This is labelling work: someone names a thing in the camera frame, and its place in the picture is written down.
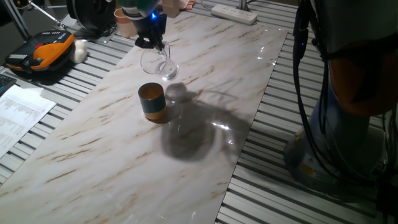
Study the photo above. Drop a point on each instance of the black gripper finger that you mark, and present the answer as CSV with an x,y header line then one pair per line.
x,y
160,45
144,43

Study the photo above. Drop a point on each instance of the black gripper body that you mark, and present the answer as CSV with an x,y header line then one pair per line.
x,y
152,28

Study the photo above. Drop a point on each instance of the clear glass mug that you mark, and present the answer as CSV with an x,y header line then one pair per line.
x,y
168,70

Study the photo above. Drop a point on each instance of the pink and beige cup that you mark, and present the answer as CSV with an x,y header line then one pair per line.
x,y
124,28

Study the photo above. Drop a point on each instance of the teal and tan cup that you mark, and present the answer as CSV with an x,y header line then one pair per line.
x,y
152,104

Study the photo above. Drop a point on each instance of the person's hand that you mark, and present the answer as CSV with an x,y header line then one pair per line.
x,y
22,3

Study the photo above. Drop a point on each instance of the cardboard box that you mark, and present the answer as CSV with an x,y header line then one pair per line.
x,y
171,9

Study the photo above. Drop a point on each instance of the large black round device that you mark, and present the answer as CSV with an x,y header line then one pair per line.
x,y
93,14

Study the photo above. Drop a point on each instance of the white round ball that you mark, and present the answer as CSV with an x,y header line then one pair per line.
x,y
79,51

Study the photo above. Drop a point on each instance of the white power strip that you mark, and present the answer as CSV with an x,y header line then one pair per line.
x,y
234,14

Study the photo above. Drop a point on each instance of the orange and black teach pendant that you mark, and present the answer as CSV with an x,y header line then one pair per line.
x,y
46,51

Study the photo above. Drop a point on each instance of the grey metal stand rod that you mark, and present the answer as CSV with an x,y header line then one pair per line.
x,y
46,14

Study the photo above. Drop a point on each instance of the white marble pattern board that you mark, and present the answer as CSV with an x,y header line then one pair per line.
x,y
109,161

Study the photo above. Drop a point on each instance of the black keyboard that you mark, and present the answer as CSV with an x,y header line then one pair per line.
x,y
5,84

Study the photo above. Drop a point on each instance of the white printed paper sheet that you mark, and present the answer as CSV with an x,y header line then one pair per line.
x,y
18,115

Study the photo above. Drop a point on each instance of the metal post base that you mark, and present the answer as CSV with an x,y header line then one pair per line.
x,y
243,4

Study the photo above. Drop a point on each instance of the aluminium frame leg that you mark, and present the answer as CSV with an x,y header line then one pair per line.
x,y
17,20

